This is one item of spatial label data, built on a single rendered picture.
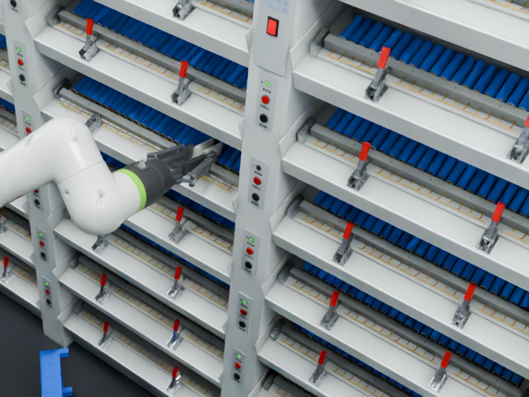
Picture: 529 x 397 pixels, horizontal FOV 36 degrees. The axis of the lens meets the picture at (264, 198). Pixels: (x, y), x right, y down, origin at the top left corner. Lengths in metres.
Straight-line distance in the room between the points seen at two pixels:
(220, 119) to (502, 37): 0.65
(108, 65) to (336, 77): 0.59
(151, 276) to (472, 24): 1.18
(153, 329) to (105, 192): 0.84
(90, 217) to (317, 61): 0.50
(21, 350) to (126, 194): 1.24
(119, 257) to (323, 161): 0.81
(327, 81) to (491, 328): 0.57
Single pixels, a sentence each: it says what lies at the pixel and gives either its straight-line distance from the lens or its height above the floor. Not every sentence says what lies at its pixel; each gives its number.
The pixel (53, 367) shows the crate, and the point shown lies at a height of 0.20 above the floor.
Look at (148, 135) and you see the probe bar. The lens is 1.89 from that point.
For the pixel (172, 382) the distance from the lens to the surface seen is 2.37.
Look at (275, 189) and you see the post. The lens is 1.64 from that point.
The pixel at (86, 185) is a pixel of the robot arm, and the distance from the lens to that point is 1.51.
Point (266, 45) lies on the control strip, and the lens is 1.49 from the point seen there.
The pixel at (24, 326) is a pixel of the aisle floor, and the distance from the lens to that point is 2.75.
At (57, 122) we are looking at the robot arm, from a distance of 1.53.
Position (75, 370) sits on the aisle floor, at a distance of 2.61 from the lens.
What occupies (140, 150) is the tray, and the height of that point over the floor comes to 0.91.
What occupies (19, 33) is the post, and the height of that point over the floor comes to 1.10.
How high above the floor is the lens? 2.03
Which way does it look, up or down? 39 degrees down
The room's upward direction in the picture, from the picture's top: 6 degrees clockwise
